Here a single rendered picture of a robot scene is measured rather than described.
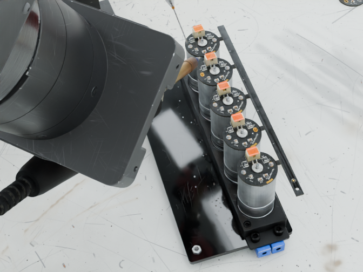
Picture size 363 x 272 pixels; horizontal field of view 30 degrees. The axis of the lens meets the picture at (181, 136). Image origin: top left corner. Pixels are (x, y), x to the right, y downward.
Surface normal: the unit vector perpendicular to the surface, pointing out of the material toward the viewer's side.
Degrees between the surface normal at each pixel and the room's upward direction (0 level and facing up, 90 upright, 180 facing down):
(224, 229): 0
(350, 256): 0
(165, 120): 0
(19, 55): 90
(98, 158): 29
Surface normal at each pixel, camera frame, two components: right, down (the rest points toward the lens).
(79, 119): 0.60, 0.74
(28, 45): 0.92, 0.25
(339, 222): -0.07, -0.58
